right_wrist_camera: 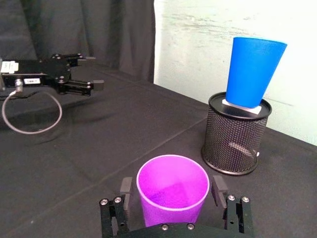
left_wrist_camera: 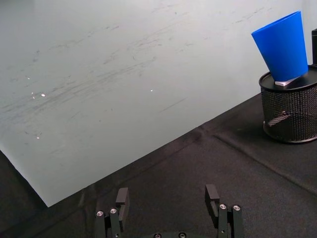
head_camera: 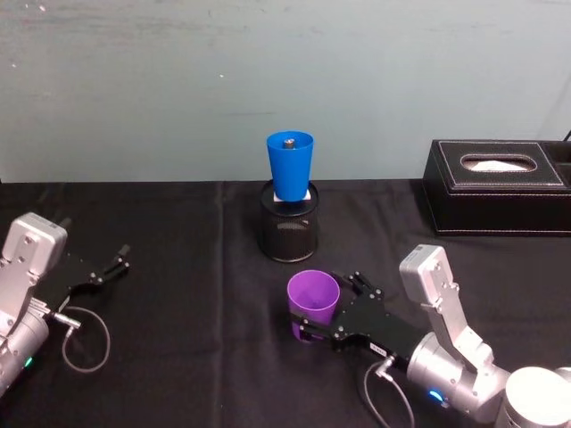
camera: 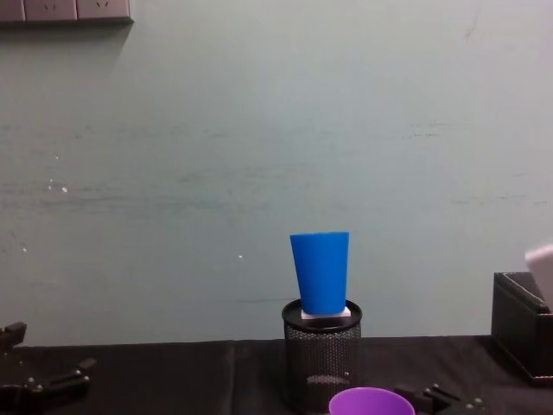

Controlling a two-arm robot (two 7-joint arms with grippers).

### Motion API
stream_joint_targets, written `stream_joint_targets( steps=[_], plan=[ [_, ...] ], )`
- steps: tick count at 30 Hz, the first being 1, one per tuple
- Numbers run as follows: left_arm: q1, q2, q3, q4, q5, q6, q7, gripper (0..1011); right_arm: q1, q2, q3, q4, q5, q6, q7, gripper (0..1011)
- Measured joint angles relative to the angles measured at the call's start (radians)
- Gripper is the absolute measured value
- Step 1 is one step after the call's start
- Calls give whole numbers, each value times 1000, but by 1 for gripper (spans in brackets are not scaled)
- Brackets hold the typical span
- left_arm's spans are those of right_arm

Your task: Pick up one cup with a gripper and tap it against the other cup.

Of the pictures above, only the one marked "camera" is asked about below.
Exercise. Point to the black table cloth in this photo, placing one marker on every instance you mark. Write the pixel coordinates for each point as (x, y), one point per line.
(194, 376)

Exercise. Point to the small white block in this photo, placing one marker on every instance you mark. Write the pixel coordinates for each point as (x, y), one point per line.
(345, 314)

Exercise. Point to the black mesh pen holder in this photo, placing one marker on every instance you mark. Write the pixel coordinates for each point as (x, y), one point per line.
(322, 350)

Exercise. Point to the white wall socket plate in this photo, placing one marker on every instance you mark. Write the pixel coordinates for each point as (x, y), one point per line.
(103, 8)
(51, 9)
(10, 9)

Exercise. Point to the black leather desk box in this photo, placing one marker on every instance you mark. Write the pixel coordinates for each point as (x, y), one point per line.
(516, 337)

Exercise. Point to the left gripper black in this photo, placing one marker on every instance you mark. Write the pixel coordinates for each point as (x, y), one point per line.
(19, 400)

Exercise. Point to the purple plastic cup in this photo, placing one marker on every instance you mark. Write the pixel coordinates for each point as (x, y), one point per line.
(371, 404)

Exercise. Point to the pale grey rounded item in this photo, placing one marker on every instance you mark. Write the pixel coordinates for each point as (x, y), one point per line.
(542, 268)

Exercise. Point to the blue plastic cup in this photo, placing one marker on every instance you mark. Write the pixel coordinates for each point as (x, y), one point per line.
(322, 272)

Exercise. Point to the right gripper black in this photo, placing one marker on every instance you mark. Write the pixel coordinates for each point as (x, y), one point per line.
(471, 407)

